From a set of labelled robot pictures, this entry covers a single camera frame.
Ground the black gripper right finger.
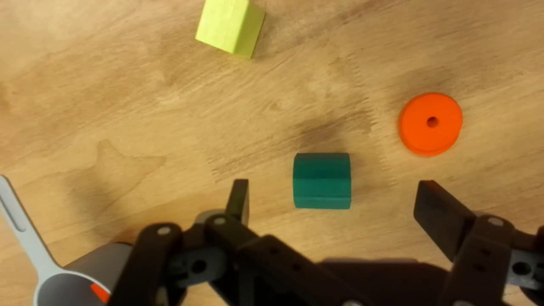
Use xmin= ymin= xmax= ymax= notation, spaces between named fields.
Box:
xmin=414 ymin=178 xmax=544 ymax=306

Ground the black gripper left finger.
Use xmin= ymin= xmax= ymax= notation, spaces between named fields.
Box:
xmin=108 ymin=177 xmax=354 ymax=306

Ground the green cylinder block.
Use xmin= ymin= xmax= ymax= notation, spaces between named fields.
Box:
xmin=291 ymin=151 xmax=354 ymax=211

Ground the red-orange cube block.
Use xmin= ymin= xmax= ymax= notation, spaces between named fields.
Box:
xmin=89 ymin=282 xmax=115 ymax=304

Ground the yellow cube block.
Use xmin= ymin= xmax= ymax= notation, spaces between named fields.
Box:
xmin=194 ymin=0 xmax=268 ymax=61

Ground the grey measuring cup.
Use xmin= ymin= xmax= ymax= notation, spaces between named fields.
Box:
xmin=0 ymin=173 xmax=135 ymax=306

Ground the orange disc block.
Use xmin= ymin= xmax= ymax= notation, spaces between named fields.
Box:
xmin=397 ymin=92 xmax=465 ymax=158

